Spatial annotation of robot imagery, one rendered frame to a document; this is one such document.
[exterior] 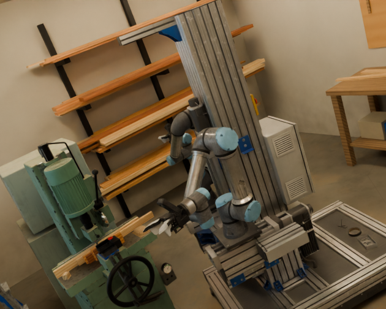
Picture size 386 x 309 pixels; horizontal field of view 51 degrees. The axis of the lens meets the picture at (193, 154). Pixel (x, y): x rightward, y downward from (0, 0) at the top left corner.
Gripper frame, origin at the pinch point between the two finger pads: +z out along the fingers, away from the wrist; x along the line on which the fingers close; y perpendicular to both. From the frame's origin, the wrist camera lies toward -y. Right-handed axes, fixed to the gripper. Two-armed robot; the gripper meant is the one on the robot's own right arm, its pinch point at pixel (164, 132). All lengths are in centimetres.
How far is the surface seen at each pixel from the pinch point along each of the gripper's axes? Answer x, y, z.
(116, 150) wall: 3, 43, 178
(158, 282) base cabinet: -78, 56, -65
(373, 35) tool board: 238, 38, -18
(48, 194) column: -98, -22, -33
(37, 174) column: -96, -36, -33
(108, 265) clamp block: -97, 18, -77
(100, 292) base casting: -108, 33, -68
